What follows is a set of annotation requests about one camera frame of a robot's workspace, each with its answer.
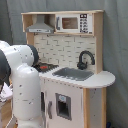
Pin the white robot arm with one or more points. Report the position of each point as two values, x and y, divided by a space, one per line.
17 66

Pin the wooden toy kitchen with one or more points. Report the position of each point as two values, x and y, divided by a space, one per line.
73 50

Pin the grey toy sink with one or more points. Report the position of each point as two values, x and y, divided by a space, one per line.
73 74

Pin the black toy stovetop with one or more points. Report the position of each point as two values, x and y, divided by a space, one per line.
44 67

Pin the grey ice dispenser panel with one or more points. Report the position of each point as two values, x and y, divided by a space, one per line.
63 106

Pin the toy microwave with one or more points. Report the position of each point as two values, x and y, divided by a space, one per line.
74 23

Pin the grey range hood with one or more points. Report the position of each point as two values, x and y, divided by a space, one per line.
40 26

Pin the grey cabinet door handle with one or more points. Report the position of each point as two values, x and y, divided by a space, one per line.
49 109

